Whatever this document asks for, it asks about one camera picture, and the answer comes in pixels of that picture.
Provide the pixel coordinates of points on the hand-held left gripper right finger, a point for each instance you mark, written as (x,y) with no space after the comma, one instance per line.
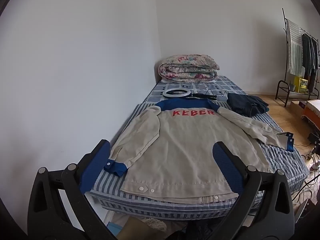
(225,166)

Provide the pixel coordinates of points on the pile of dark blue clothes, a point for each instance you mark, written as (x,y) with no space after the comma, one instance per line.
(242,103)

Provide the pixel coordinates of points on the folded floral quilt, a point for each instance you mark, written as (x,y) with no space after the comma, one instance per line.
(187,65)

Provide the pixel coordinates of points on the olive brown cloth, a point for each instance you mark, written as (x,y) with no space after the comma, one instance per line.
(132,228)

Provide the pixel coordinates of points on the bed with striped blue sheet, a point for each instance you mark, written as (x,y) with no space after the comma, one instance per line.
(282,160)

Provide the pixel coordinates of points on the dark hanging clothes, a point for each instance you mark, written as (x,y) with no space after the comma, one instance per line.
(310,60)

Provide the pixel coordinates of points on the yellow box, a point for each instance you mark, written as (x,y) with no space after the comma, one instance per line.
(300,83)

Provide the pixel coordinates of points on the grey laptop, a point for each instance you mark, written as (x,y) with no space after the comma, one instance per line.
(302,210)

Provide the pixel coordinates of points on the orange stool with lace cover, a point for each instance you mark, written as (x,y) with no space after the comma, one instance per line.
(312,112)

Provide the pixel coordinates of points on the light blue mat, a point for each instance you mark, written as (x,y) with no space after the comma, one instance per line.
(115,230)

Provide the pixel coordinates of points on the striped hanging cloth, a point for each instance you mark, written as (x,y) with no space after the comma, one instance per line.
(295,50)

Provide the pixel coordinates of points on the black metal clothes rack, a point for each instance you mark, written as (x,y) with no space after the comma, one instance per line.
(278,90)

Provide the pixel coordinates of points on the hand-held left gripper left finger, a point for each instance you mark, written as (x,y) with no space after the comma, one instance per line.
(96,165)

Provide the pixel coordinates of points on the brown cardboard box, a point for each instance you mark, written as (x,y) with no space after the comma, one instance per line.
(297,107)

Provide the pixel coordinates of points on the beige jacket with blue collar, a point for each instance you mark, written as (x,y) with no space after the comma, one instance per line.
(180,142)

